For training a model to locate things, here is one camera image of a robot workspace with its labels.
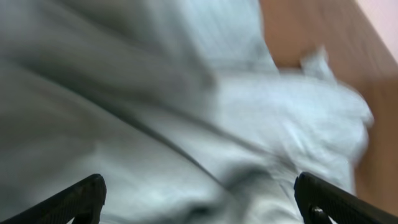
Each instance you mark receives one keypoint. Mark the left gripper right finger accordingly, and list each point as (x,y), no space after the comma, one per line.
(321,202)

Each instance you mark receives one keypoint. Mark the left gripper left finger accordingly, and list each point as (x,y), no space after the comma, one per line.
(81,203)

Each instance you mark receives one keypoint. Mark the light blue t-shirt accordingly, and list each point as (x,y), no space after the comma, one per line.
(177,104)

